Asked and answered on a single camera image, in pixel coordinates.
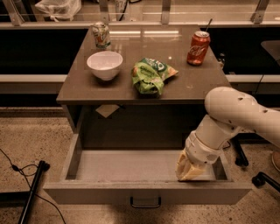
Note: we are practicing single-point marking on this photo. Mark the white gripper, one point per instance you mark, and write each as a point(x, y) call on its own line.
point(201, 152)

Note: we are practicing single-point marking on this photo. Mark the grey top drawer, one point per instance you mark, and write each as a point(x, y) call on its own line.
point(129, 158)

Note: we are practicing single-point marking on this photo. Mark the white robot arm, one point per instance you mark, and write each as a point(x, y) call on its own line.
point(228, 112)

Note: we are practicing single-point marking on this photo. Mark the grey drawer cabinet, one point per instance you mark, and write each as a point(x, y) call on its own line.
point(140, 94)

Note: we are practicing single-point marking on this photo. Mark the black stand leg right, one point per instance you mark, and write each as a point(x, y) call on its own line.
point(241, 159)

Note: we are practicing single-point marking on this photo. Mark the black stand leg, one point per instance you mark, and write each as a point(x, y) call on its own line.
point(24, 199)
point(241, 159)

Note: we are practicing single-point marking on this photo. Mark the black caster leg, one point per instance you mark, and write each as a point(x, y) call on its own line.
point(260, 179)

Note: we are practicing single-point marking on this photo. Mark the green chip bag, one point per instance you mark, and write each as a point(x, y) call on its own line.
point(149, 75)

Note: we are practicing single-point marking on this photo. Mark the red soda can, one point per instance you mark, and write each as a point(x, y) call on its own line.
point(198, 49)

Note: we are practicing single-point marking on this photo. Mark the white bowl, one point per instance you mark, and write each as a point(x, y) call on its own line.
point(105, 65)

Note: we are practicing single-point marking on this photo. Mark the black stand leg left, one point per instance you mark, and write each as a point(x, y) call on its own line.
point(24, 199)

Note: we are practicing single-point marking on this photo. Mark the green white soda can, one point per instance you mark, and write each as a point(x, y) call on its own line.
point(101, 35)

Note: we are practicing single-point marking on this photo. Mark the clear plastic bag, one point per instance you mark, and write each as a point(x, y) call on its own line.
point(59, 10)

